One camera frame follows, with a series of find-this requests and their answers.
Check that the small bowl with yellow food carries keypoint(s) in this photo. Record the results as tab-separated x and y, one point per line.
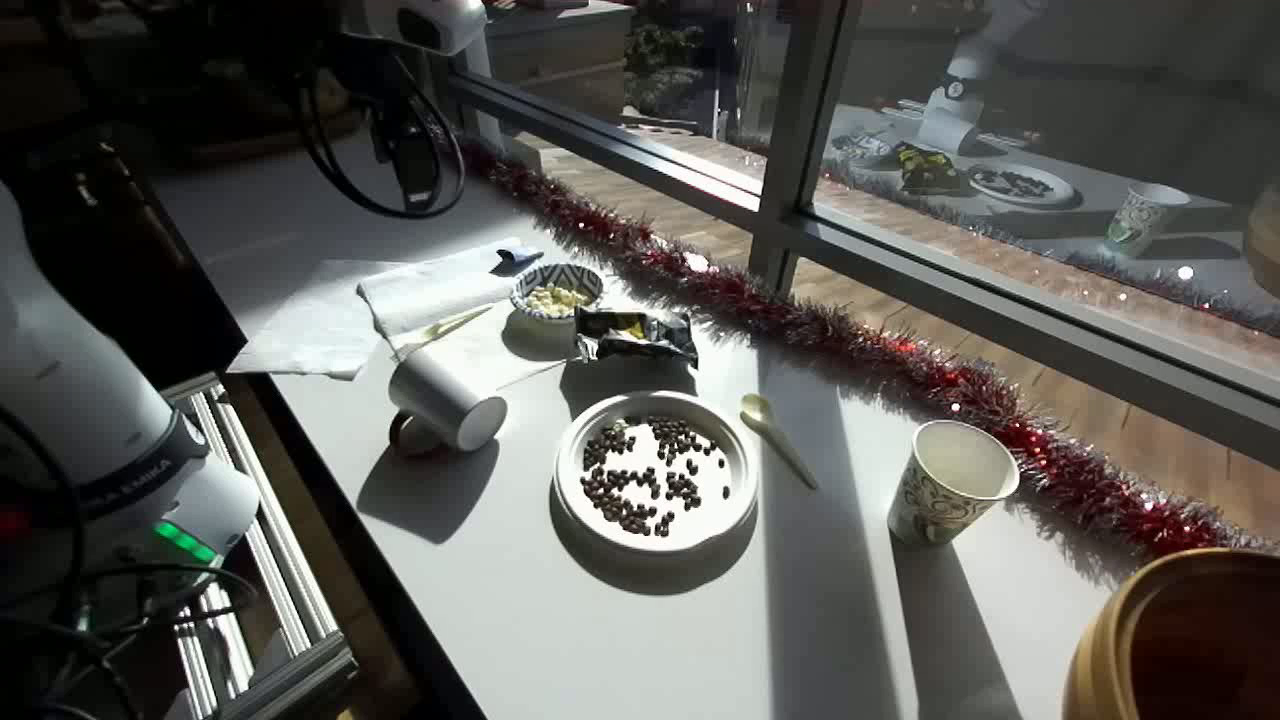
555	303

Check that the pale plastic spoon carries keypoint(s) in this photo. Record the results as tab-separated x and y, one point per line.
775	432

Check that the patterned paper cup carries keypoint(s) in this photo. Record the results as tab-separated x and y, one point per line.
943	492

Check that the round bamboo basket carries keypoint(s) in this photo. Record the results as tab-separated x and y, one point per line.
1172	643

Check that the dark coffee beans heap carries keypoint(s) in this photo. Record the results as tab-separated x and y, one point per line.
654	474

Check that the black snack packet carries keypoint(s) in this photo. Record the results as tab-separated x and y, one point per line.
641	335

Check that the white mug cup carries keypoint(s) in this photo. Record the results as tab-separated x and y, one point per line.
445	392

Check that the dark metal window frame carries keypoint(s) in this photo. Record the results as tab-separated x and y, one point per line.
800	147

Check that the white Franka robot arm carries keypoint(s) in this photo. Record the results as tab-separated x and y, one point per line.
80	386

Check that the wooden stick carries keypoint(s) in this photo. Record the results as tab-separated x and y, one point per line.
445	324

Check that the aluminium profile rail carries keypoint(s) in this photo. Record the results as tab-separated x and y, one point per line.
273	575

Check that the red tinsel garland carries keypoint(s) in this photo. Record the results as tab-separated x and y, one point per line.
866	352

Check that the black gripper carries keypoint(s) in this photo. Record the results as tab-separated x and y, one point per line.
409	120

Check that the white bowl of beans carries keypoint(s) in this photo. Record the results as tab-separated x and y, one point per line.
586	523

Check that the white folded napkin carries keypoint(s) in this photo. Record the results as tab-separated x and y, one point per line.
427	298

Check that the small blue object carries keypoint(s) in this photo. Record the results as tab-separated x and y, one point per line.
512	263

